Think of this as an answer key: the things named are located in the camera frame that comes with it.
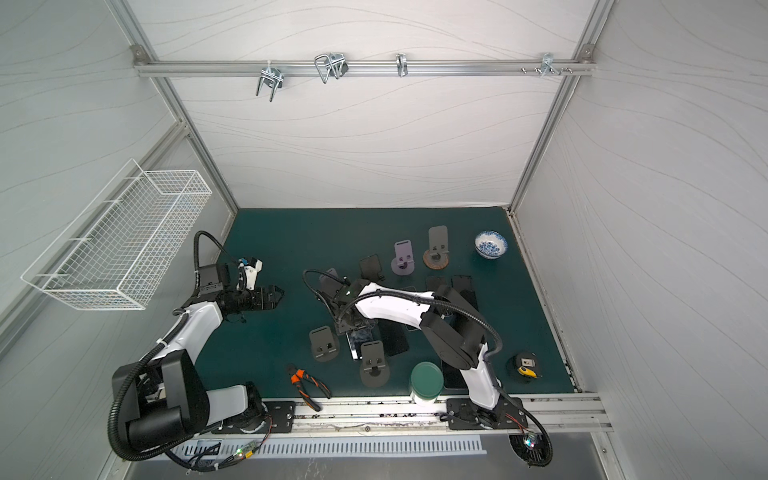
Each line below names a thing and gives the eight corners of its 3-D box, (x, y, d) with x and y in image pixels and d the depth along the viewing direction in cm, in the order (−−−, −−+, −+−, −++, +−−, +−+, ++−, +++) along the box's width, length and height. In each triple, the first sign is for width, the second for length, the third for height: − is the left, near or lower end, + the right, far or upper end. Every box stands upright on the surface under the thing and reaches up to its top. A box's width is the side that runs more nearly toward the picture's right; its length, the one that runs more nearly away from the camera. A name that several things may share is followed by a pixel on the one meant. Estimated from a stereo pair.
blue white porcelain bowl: (474, 261, 108) (478, 252, 103) (469, 239, 114) (473, 230, 110) (505, 261, 108) (510, 252, 103) (498, 240, 114) (503, 230, 110)
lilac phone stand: (391, 275, 104) (391, 255, 95) (391, 260, 108) (391, 240, 99) (411, 275, 104) (414, 255, 95) (411, 260, 108) (413, 240, 99)
